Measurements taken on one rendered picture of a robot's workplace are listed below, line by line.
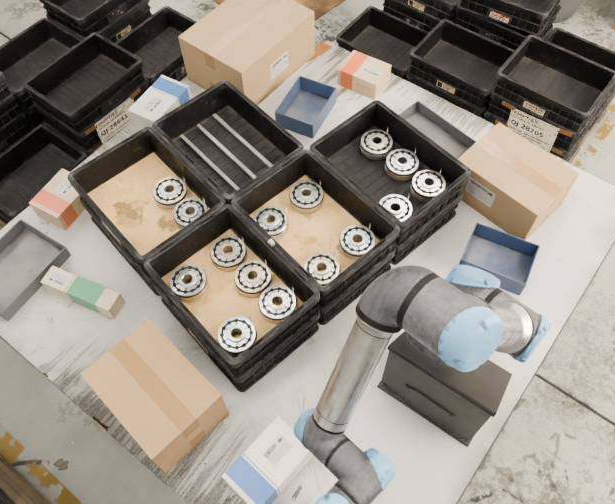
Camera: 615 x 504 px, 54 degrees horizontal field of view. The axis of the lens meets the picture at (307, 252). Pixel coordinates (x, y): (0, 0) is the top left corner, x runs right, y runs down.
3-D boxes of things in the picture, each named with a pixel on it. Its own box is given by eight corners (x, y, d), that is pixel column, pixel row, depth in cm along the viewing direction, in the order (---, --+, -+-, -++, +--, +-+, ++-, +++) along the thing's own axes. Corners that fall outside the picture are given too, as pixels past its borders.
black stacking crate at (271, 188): (397, 251, 179) (401, 230, 169) (322, 313, 169) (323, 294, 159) (307, 172, 194) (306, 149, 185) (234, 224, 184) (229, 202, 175)
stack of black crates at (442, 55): (502, 109, 297) (522, 53, 268) (471, 146, 285) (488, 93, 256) (431, 74, 310) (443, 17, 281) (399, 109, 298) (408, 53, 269)
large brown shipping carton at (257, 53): (247, 115, 222) (241, 73, 205) (188, 79, 232) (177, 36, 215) (314, 54, 238) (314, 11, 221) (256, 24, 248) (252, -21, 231)
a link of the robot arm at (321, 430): (366, 244, 109) (279, 442, 129) (414, 278, 103) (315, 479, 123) (400, 238, 118) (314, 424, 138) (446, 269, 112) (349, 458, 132)
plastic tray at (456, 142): (377, 138, 216) (379, 128, 211) (416, 109, 223) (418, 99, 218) (435, 182, 205) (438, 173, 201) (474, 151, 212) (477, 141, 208)
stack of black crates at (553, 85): (579, 147, 284) (620, 72, 246) (550, 188, 272) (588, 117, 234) (502, 108, 297) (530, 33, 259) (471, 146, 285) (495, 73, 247)
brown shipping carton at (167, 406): (98, 393, 169) (79, 373, 156) (161, 341, 177) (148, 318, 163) (165, 473, 158) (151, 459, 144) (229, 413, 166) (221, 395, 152)
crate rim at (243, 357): (322, 298, 161) (323, 294, 158) (233, 371, 151) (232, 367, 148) (229, 206, 176) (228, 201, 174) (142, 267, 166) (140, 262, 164)
